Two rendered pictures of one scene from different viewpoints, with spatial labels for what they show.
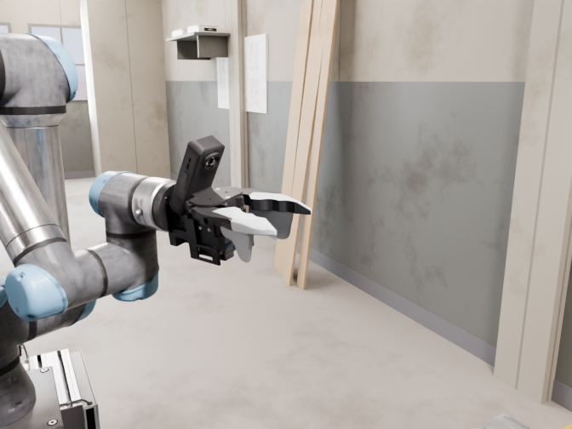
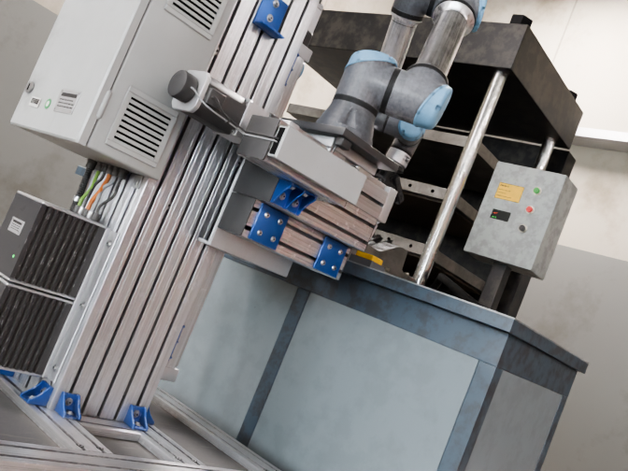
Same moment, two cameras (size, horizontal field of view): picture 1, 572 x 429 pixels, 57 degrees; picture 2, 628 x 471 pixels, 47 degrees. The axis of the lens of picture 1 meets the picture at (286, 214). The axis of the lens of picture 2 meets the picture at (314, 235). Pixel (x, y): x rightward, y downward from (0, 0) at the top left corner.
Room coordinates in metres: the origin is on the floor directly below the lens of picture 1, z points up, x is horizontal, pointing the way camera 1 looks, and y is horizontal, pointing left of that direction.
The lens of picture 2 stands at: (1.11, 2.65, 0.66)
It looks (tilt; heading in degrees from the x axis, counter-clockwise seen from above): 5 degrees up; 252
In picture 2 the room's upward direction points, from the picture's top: 22 degrees clockwise
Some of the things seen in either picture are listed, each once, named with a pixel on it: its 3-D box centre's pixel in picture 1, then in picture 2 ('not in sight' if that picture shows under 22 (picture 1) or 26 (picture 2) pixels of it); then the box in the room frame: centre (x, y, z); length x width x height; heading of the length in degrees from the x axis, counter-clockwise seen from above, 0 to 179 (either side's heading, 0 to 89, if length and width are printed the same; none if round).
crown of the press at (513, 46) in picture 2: not in sight; (418, 105); (-0.20, -0.67, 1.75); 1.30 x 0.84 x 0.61; 123
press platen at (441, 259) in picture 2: not in sight; (368, 243); (-0.24, -0.69, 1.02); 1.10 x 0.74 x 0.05; 123
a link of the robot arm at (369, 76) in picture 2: not in sight; (368, 80); (0.60, 0.97, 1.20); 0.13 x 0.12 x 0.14; 156
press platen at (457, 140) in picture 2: not in sight; (406, 151); (-0.25, -0.70, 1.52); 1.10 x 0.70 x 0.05; 123
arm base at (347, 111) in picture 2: not in sight; (348, 122); (0.60, 0.97, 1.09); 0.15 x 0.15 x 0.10
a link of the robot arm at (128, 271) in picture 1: (124, 264); not in sight; (0.77, 0.25, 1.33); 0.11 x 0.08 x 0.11; 143
